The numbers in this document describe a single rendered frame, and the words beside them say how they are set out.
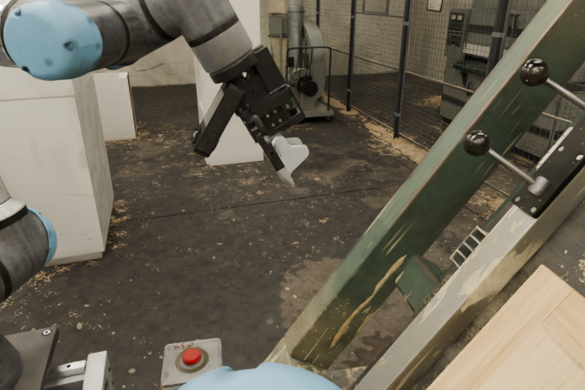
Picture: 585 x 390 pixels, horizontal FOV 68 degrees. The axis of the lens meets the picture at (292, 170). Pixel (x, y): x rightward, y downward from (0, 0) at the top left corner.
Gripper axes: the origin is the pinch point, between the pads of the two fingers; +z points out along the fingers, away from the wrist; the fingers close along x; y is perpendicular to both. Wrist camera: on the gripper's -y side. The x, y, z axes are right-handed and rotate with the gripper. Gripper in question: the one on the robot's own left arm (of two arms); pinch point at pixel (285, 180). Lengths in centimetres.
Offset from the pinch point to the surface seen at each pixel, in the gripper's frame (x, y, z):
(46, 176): 205, -116, 22
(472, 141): -11.4, 25.3, 4.3
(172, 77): 794, -71, 104
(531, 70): -12.2, 35.9, -1.0
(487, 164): 4.4, 35.0, 22.4
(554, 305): -27.1, 20.4, 20.8
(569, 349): -32.0, 17.7, 21.7
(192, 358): 8.8, -34.5, 28.1
